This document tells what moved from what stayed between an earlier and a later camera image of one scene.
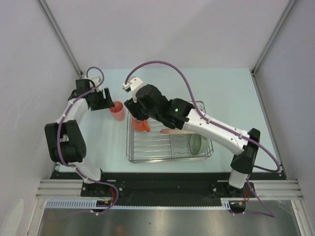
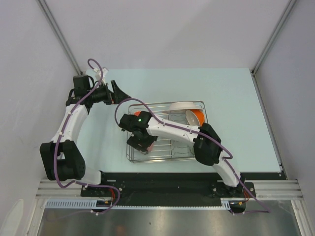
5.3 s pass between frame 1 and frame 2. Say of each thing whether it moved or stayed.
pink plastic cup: moved
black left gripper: moved
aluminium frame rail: stayed
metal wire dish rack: stayed
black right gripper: moved
